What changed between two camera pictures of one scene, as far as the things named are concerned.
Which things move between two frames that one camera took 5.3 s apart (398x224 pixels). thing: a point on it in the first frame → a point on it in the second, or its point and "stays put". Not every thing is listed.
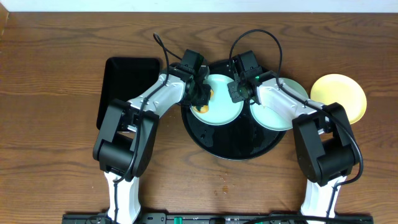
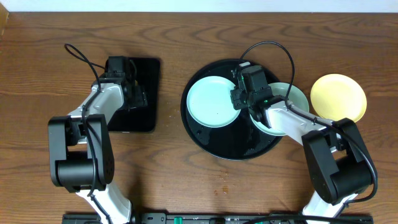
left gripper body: (202, 98) → (138, 97)
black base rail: (219, 218) stays put
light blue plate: (221, 111) stays put
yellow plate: (340, 89) stays put
